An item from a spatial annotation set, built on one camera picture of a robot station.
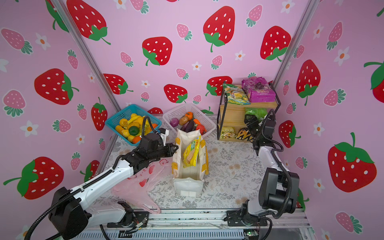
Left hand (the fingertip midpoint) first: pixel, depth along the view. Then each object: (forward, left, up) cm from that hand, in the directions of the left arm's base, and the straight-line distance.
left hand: (179, 146), depth 78 cm
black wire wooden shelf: (+27, -32, -3) cm, 42 cm away
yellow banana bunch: (+30, +33, -13) cm, 46 cm away
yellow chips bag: (-2, -6, -4) cm, 8 cm away
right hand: (+17, -38, +5) cm, 42 cm away
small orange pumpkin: (+39, -3, -15) cm, 42 cm away
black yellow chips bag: (+20, -42, -14) cm, 48 cm away
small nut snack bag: (+22, -31, -15) cm, 41 cm away
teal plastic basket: (+32, +50, -15) cm, 62 cm away
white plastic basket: (+38, -9, -12) cm, 41 cm away
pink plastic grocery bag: (-16, +26, -21) cm, 37 cm away
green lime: (+20, +34, -12) cm, 42 cm away
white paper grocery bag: (-17, -6, -4) cm, 19 cm away
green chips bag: (+22, -47, +5) cm, 52 cm away
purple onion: (+31, +8, -15) cm, 36 cm away
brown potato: (+33, +2, -15) cm, 36 cm away
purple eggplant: (+28, -3, -16) cm, 32 cm away
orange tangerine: (+14, +31, -14) cm, 37 cm away
